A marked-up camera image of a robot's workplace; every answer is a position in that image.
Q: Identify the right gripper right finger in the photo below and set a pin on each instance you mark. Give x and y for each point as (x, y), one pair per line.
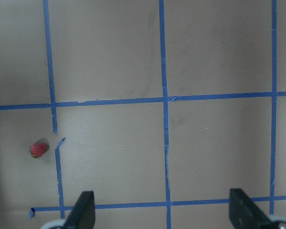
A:
(244, 213)

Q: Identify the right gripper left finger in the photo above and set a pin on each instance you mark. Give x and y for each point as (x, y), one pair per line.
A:
(82, 215)

